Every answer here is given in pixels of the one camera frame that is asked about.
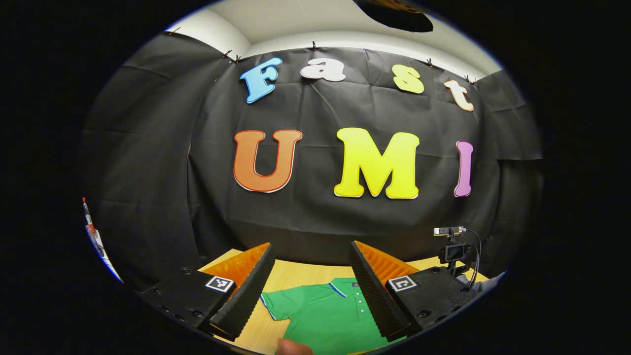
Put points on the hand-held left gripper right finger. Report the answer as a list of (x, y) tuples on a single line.
[(377, 301)]

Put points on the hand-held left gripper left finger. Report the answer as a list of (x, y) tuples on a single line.
[(246, 301)]

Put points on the green T-shirt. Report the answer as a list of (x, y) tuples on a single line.
[(325, 315)]

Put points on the grey webcam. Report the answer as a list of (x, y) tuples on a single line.
[(448, 230)]

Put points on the black backdrop cloth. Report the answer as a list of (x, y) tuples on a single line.
[(315, 113)]

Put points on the row of black cloth clips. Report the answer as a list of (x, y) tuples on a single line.
[(313, 47)]

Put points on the dark blurred object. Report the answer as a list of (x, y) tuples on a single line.
[(394, 19)]

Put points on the black camera on tripod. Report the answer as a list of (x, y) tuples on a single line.
[(453, 252)]

